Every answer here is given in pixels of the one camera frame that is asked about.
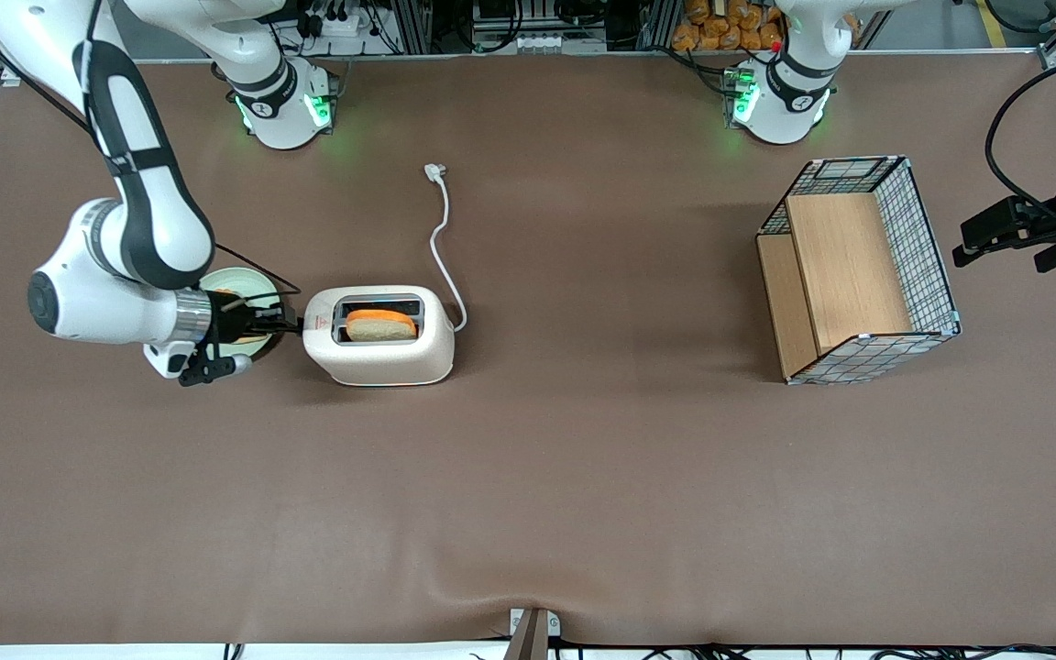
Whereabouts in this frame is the aluminium frame post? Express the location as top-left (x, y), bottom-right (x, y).
top-left (390, 0), bottom-right (434, 54)
top-left (638, 0), bottom-right (677, 51)

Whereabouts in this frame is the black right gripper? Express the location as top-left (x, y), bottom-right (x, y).
top-left (209, 293), bottom-right (303, 347)

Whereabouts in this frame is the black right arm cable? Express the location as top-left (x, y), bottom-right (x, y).
top-left (0, 0), bottom-right (303, 313)

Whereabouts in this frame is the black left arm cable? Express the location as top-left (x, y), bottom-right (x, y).
top-left (985, 57), bottom-right (1056, 235)

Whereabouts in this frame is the wire basket with wooden boards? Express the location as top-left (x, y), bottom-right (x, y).
top-left (755, 155), bottom-right (963, 386)

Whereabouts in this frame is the white two-slot toaster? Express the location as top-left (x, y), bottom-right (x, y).
top-left (302, 284), bottom-right (456, 387)

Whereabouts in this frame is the white power cord with plug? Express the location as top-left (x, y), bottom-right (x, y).
top-left (424, 162), bottom-right (469, 333)

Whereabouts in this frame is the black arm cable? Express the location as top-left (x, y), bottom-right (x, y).
top-left (985, 57), bottom-right (1056, 235)
top-left (0, 0), bottom-right (303, 313)

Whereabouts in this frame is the pale green round plate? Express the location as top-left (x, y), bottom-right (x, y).
top-left (198, 267), bottom-right (283, 360)

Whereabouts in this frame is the white power strip with plugs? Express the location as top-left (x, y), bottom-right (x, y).
top-left (303, 0), bottom-right (384, 42)

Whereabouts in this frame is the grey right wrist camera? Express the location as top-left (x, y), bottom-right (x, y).
top-left (178, 352), bottom-right (254, 388)

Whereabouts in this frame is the grey metal table bracket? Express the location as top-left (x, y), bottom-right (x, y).
top-left (508, 607), bottom-right (562, 660)

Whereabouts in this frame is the bag of orange bread rolls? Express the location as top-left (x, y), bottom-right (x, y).
top-left (672, 0), bottom-right (786, 52)

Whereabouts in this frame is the brown table mat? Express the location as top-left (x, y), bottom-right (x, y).
top-left (0, 50), bottom-right (1056, 647)

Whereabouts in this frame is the bread slice with orange crust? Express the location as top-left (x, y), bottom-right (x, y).
top-left (346, 309), bottom-right (419, 344)

